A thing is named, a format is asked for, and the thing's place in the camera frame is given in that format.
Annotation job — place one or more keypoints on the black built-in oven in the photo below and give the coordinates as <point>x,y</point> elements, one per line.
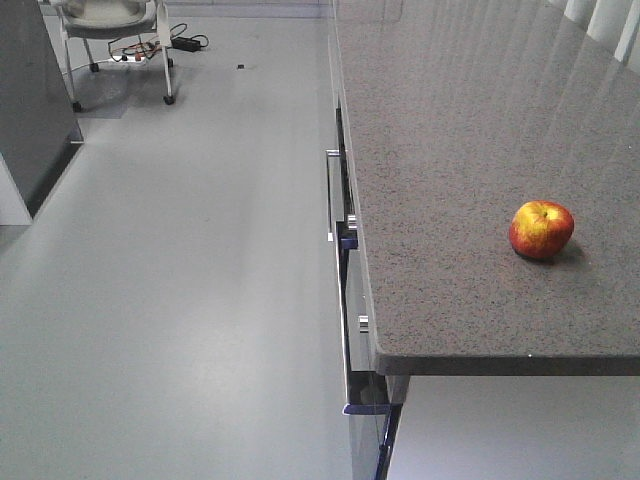
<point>373,418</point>

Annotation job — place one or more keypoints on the black power adapter brick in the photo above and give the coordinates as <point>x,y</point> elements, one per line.
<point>186,44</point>

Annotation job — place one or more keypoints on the grey kitchen island cabinet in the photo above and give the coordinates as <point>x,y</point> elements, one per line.
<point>39,131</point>

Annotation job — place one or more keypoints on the silver oven door handle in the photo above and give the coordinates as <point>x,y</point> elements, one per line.
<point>336,198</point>

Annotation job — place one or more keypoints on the red yellow apple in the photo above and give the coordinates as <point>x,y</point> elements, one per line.
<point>540,229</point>

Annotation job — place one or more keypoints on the white mesh office chair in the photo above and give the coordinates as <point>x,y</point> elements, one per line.
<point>111,20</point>

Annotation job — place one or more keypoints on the white power strip with plugs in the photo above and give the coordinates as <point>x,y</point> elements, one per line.
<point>129,55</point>

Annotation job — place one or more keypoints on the silver oven knob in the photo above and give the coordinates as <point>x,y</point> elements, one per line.
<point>351,222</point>

